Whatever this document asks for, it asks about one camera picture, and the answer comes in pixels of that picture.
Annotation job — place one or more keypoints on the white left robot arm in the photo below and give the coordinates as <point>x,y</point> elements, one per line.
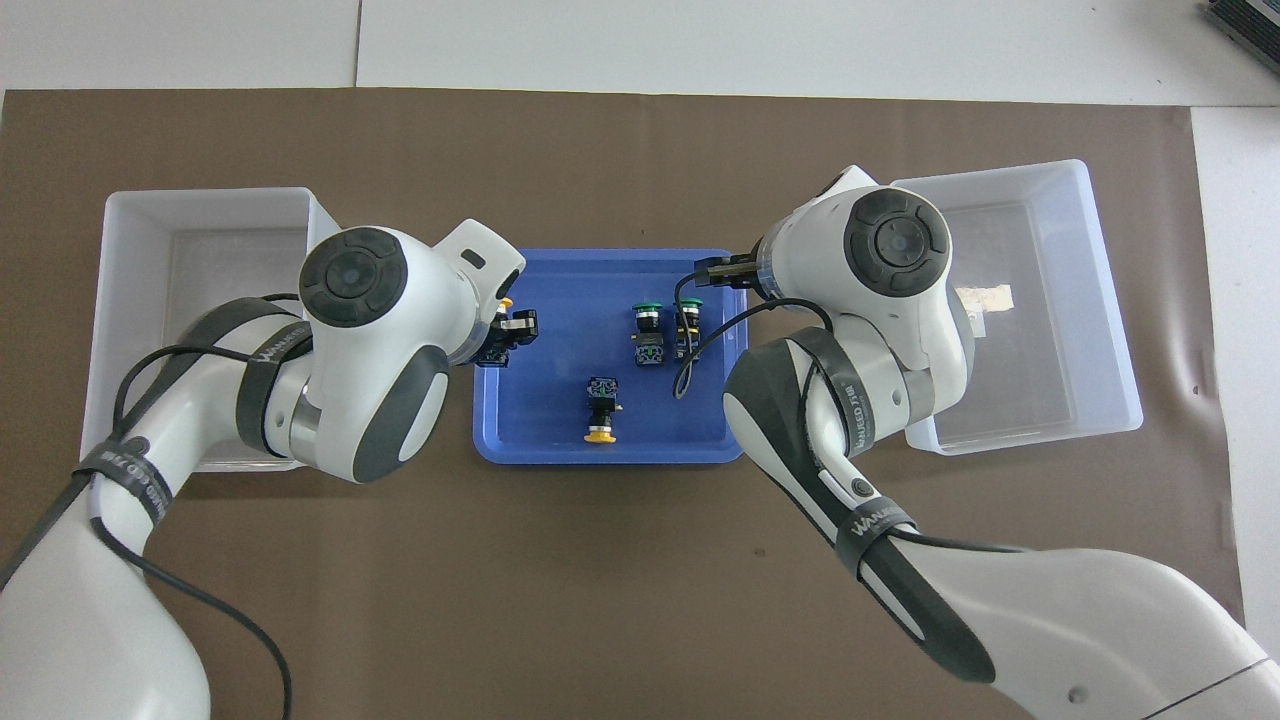
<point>350,280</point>

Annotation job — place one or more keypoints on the brown table mat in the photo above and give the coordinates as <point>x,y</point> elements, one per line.
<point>640,600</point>

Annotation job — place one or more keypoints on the blue plastic tray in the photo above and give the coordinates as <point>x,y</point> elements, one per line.
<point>560,400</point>

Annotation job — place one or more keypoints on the green push button switch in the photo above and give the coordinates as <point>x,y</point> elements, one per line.
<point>690,305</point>
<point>648,350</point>

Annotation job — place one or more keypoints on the grey ribbed device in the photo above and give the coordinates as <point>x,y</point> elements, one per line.
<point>1250,20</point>

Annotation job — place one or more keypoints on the translucent white plastic box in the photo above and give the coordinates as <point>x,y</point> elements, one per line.
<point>200,230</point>
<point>1050,350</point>

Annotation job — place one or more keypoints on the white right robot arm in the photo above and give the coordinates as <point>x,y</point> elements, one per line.
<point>900,240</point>

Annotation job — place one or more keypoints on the small white paper label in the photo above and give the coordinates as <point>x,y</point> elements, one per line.
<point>979,322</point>

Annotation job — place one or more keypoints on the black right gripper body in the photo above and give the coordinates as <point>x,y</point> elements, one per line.
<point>735,275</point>

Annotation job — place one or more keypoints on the yellow push button switch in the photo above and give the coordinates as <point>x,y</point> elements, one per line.
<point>506,301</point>
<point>601,395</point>

